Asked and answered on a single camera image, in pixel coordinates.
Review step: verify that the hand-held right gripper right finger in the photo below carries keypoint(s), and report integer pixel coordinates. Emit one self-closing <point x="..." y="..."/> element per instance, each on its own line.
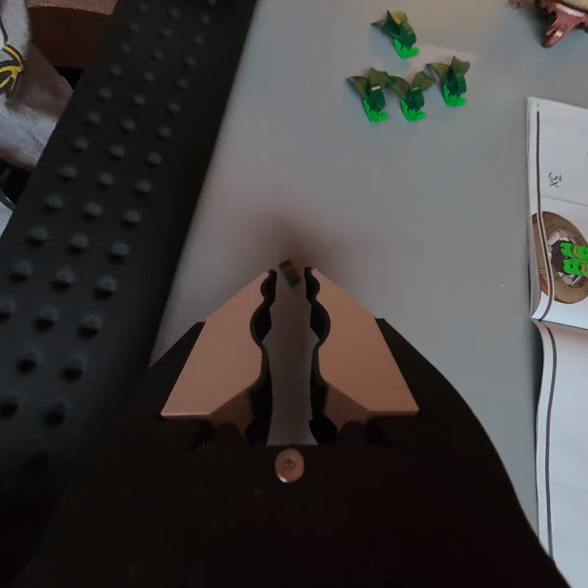
<point x="363" y="367"/>

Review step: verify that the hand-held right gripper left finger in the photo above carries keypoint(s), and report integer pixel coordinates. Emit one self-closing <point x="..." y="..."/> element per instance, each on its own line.
<point x="220" y="367"/>

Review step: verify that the small dark green toy piece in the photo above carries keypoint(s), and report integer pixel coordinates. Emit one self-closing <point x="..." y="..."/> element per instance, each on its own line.
<point x="289" y="273"/>

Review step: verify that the green toy leaf assembly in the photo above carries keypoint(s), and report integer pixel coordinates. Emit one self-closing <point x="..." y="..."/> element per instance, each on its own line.
<point x="413" y="101"/>
<point x="374" y="99"/>
<point x="399" y="34"/>
<point x="454" y="85"/>

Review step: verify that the black perforated panel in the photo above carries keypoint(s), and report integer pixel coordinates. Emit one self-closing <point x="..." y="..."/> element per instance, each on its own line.
<point x="92" y="229"/>

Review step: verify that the building instruction booklet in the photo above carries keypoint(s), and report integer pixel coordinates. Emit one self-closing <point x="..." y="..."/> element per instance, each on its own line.
<point x="565" y="413"/>

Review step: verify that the toy bamboo plant model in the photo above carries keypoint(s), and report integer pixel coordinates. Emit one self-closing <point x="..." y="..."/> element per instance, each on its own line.
<point x="560" y="27"/>

